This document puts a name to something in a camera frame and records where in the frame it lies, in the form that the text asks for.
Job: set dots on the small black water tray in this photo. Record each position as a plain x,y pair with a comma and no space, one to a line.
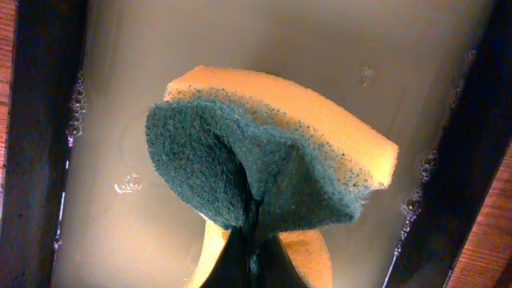
84,207

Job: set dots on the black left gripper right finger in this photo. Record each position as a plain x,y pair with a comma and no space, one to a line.
270,264

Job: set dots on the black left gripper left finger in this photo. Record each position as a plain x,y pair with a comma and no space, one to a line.
229,203

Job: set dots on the green and yellow sponge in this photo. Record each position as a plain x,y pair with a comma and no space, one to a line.
308,160

